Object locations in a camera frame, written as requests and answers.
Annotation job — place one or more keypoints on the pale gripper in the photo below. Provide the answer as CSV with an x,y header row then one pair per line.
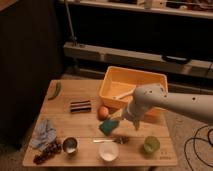
x,y
119,116

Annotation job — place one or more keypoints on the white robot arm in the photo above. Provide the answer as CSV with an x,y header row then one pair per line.
x,y
148,96

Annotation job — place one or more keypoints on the white dish brush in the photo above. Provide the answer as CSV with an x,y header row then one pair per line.
x,y
120,96

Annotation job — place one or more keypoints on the green sponge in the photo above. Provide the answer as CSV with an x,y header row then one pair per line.
x,y
108,126

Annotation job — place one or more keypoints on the orange peach fruit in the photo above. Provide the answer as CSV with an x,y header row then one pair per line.
x,y
102,113

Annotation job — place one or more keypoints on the yellow plastic bin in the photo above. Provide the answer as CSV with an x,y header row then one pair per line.
x,y
118,80

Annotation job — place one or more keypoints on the green cup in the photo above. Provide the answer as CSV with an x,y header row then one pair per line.
x,y
151,144

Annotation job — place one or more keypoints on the white bowl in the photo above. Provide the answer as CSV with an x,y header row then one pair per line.
x,y
108,151

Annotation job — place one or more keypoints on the dark striped block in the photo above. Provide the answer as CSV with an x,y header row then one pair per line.
x,y
80,106

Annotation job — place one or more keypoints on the small metal cup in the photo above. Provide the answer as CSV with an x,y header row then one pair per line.
x,y
70,145

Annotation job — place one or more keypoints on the grey shelf unit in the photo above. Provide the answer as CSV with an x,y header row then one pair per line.
x,y
137,59

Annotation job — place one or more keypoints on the blue cloth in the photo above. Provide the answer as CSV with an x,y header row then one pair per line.
x,y
44,135

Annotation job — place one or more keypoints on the dark grape bunch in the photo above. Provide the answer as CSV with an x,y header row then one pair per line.
x,y
50,151

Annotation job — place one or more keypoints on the black handle on shelf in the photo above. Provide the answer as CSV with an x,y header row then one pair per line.
x,y
181,61

